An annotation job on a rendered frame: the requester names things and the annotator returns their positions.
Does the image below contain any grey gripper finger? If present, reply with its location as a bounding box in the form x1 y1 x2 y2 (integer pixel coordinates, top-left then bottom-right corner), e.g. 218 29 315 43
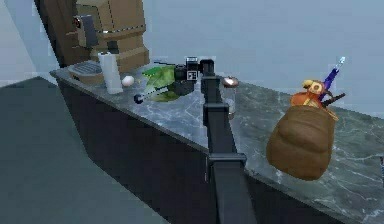
133 85 174 105
152 60 178 68

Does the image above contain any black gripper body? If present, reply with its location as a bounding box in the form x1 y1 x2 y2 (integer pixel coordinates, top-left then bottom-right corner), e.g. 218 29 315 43
170 64 197 97

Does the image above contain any white egg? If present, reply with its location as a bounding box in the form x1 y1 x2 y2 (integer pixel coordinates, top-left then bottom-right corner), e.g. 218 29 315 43
121 75 136 88

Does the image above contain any white paper towel roll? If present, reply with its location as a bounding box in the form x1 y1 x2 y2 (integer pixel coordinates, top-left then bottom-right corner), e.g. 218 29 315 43
97 51 125 96

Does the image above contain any glass shaker with copper lid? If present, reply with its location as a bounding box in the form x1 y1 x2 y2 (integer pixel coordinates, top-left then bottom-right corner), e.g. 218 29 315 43
221 75 240 121

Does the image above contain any brown coffee machine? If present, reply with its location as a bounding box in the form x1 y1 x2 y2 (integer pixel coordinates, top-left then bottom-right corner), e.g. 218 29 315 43
33 0 151 86

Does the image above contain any dark counter with marble top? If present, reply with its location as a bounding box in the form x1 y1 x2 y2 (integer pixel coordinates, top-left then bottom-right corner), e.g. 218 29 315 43
49 59 384 224

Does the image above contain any orange yellow utensil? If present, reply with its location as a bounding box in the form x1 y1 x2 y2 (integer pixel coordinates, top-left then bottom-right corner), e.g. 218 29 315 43
290 78 338 113

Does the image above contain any blue purple utensil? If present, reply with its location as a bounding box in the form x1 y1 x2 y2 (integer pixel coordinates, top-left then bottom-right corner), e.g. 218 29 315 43
317 56 347 102

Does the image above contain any dark brown stick utensil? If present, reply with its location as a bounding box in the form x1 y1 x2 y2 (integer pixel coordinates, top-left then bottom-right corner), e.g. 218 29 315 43
321 92 347 108

